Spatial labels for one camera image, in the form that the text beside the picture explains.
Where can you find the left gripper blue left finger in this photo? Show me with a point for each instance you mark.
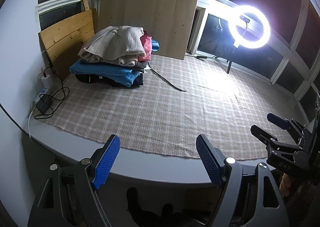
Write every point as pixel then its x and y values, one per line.
pixel 103 160

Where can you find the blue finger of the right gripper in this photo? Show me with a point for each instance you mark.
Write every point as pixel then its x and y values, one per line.
pixel 293 127
pixel 265 137

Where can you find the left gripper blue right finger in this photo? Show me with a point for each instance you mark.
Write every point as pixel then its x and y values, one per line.
pixel 212 159

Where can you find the cream ribbed knit sweater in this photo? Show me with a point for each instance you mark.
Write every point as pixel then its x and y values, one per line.
pixel 113 43

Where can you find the person right hand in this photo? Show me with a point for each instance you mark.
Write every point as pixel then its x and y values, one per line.
pixel 285 185

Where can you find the pink plaid woven mat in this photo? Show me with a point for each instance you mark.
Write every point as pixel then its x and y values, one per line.
pixel 180 99

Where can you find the black light tripod stand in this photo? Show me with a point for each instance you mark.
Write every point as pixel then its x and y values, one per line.
pixel 232 52

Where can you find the white power strip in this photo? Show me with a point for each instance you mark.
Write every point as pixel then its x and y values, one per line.
pixel 47 85

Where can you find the dark grey folded garment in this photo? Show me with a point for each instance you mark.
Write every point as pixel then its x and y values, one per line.
pixel 138 68

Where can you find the white folded garment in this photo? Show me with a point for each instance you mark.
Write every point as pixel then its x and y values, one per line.
pixel 147 68

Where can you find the pine wooden plank board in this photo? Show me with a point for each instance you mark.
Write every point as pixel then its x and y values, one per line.
pixel 63 40

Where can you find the red jacket on pile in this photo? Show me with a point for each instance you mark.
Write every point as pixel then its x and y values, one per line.
pixel 147 46

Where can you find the large light wooden board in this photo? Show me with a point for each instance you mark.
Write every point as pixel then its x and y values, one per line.
pixel 169 22

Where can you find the white ring light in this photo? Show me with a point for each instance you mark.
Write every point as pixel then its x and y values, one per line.
pixel 245 18

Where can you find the black inline cable switch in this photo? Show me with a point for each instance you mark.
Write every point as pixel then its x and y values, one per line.
pixel 201 57

